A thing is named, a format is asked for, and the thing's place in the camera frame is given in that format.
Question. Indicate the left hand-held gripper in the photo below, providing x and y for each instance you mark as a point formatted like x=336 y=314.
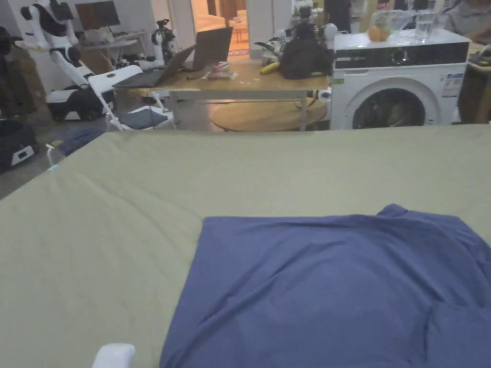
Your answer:
x=114 y=354

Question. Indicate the bed with pale green sheet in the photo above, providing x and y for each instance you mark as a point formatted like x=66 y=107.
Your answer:
x=115 y=214

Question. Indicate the dark blue shirt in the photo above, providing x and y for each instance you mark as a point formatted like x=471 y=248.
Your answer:
x=314 y=291

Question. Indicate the black case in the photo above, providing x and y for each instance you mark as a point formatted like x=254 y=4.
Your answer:
x=15 y=145

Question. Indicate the white humanoid robot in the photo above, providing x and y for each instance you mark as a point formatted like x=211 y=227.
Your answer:
x=57 y=46

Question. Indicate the small white and black robot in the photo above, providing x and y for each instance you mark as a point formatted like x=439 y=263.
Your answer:
x=163 y=44

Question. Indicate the white washing machine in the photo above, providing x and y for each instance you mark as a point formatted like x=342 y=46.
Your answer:
x=399 y=76

